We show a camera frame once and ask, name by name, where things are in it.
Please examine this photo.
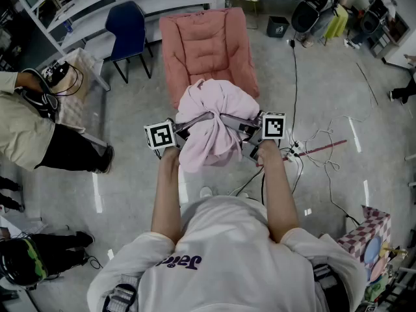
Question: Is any pink cloth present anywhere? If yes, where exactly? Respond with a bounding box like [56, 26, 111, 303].
[175, 78, 261, 174]

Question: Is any pink checked box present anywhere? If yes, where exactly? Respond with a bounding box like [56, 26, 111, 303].
[337, 204, 393, 274]

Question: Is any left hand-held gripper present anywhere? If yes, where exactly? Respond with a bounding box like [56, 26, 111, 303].
[144, 111, 216, 159]

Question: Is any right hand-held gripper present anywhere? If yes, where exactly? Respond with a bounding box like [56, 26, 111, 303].
[220, 110, 287, 162]

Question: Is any blue chair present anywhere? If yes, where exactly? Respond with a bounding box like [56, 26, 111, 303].
[105, 1, 154, 85]

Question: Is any yellow-green stool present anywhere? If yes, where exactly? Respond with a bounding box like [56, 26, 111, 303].
[323, 4, 350, 47]

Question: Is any white power strip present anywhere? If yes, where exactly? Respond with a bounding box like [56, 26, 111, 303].
[281, 139, 306, 163]

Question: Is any grey low cabinet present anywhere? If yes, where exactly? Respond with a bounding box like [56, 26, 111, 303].
[369, 10, 411, 60]

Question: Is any white metal shelf rack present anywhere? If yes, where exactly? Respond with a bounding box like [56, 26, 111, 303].
[10, 0, 226, 91]

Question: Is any salmon cushioned seat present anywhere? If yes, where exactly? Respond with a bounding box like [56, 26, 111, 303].
[159, 6, 261, 111]

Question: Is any white cable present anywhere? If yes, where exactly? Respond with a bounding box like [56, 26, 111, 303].
[304, 114, 374, 220]

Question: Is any black cable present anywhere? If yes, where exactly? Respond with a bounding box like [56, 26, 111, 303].
[287, 38, 299, 136]

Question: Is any person's right forearm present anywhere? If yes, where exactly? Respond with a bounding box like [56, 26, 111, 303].
[257, 139, 300, 244]

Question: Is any person's left forearm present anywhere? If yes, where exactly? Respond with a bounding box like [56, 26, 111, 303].
[150, 147, 182, 245]

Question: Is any person's white t-shirt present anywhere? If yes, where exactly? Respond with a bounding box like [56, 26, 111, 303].
[86, 195, 369, 312]

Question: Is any dark green waste bin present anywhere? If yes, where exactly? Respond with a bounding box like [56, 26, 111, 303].
[266, 15, 291, 39]

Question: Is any clear plastic crate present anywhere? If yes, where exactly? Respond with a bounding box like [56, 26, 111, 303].
[51, 47, 105, 135]

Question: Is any light blue plate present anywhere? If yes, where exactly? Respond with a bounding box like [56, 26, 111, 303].
[363, 237, 382, 265]

